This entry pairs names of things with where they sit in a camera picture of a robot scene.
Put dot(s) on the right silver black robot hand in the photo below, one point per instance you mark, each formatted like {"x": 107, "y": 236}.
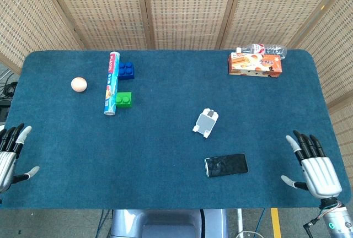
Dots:
{"x": 320, "y": 170}

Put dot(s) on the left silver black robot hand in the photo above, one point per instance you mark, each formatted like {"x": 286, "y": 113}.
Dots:
{"x": 6, "y": 163}

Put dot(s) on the black smartphone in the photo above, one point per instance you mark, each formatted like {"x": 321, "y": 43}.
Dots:
{"x": 226, "y": 165}

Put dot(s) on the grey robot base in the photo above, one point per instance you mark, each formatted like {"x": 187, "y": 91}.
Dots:
{"x": 169, "y": 223}

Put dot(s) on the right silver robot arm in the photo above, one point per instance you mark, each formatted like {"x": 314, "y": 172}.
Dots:
{"x": 337, "y": 217}

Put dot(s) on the white phone stand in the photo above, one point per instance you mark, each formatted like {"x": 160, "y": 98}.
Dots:
{"x": 205, "y": 123}

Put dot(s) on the beige egg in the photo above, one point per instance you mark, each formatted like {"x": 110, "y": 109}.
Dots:
{"x": 79, "y": 84}

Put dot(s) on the orange biscuit box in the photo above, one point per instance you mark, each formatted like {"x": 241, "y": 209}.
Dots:
{"x": 255, "y": 65}

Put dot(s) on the blue plastic wrap roll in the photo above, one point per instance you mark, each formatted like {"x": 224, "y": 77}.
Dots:
{"x": 112, "y": 83}

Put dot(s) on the clear plastic water bottle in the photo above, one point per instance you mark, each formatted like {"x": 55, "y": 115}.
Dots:
{"x": 263, "y": 49}

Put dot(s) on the green toy building block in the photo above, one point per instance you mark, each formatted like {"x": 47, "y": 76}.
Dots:
{"x": 124, "y": 100}

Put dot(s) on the blue toy building block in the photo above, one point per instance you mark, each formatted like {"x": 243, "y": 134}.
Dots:
{"x": 126, "y": 70}

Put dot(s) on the blue table mat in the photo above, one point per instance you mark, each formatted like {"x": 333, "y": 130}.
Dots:
{"x": 165, "y": 144}

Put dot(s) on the woven folding screen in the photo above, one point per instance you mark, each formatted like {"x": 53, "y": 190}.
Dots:
{"x": 176, "y": 9}

